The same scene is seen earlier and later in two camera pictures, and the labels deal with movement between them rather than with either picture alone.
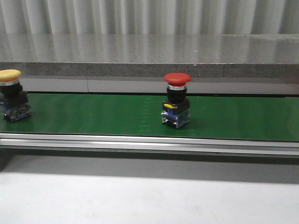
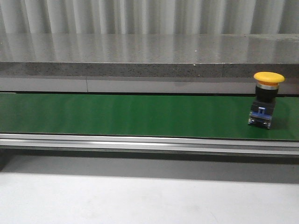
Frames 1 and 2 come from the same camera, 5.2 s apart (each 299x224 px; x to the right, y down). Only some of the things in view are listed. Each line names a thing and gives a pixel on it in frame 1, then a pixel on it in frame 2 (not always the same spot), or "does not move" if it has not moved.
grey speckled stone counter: (221, 64) does not move
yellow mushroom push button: (14, 102) to (262, 109)
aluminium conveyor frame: (126, 145) does not move
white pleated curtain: (187, 17) does not move
